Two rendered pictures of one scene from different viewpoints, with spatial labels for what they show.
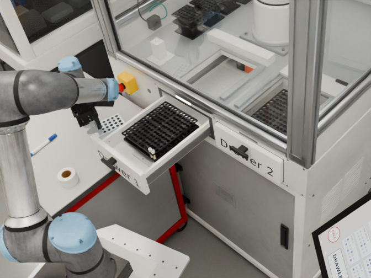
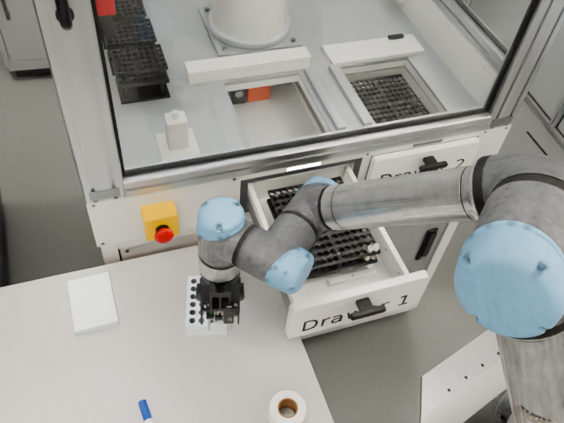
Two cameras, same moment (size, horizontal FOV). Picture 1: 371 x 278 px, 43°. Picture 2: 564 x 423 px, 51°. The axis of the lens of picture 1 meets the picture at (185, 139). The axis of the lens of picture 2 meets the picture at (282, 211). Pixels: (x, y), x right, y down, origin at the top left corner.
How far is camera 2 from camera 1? 1.49 m
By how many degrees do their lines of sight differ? 51
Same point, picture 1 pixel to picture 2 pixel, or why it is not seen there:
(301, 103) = (544, 39)
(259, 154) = (450, 152)
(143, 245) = (477, 354)
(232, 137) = (407, 158)
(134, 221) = not seen: hidden behind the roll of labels
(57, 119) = (91, 386)
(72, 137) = (170, 374)
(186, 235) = not seen: hidden behind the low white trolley
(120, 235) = (447, 377)
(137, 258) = (498, 371)
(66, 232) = not seen: outside the picture
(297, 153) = (507, 111)
